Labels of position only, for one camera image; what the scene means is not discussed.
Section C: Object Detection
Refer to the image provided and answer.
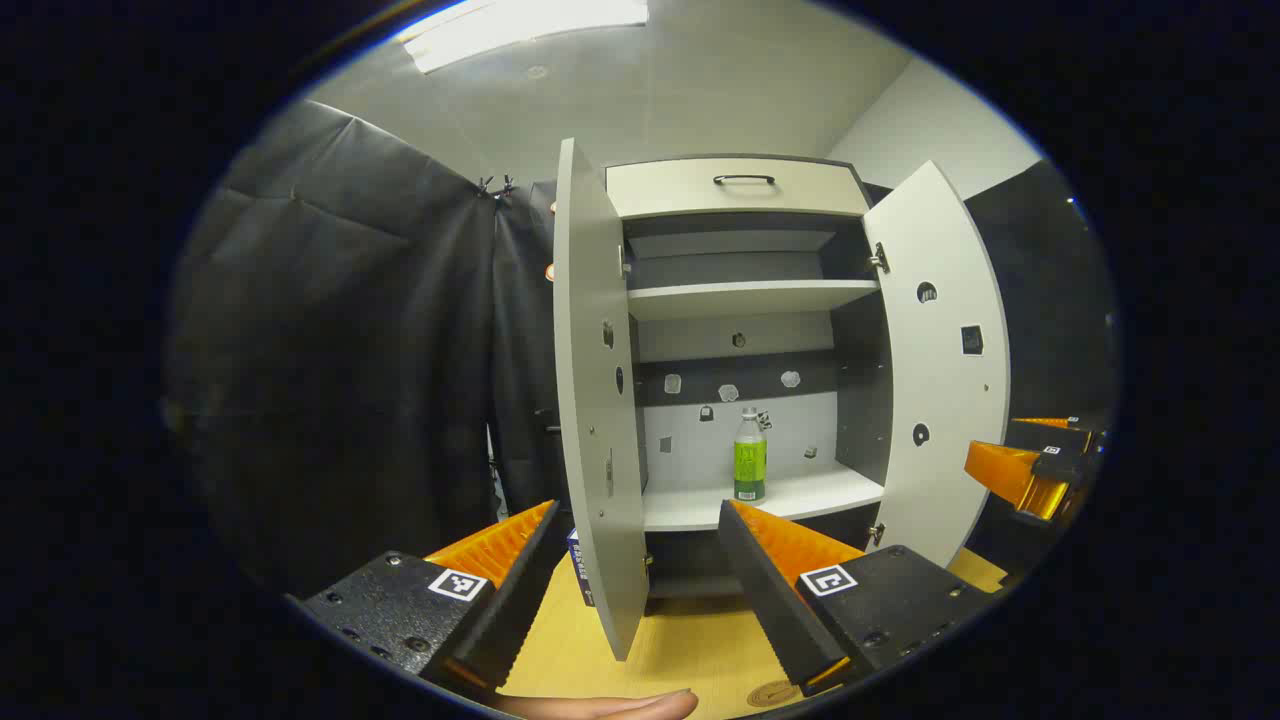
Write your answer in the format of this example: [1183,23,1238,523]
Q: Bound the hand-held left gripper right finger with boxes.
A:
[717,500,1001,698]

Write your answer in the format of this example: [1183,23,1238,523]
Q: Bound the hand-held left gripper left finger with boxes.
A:
[300,500,563,701]

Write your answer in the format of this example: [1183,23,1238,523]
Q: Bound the white cabinet door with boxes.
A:
[553,138,649,661]
[862,160,1011,571]

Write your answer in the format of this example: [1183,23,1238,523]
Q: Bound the green label plastic bottle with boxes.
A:
[733,407,769,503]

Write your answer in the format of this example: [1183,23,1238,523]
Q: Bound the white cabinet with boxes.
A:
[553,138,1011,661]

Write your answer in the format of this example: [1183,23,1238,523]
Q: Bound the white cabinet shelf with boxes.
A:
[642,465,886,531]
[627,280,881,321]

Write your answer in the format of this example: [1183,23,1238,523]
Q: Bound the white cabinet drawer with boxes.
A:
[606,157,871,221]

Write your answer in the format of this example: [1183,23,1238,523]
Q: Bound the dark blue box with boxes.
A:
[567,528,598,607]

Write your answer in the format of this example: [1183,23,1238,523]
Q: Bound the ceiling light panel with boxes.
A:
[395,0,649,73]

